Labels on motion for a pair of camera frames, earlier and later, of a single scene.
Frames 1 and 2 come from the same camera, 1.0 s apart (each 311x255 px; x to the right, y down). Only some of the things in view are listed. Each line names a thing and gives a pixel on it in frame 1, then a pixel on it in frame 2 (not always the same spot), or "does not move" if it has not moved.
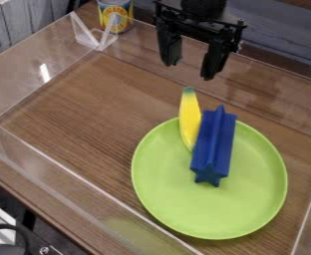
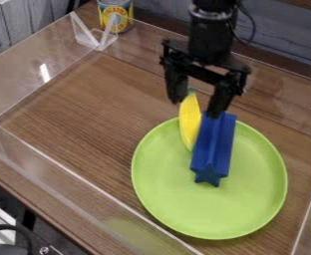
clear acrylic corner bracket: [97, 38] does not move
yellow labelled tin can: [118, 15] does not move
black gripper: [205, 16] -> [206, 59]
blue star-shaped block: [214, 144] does not move
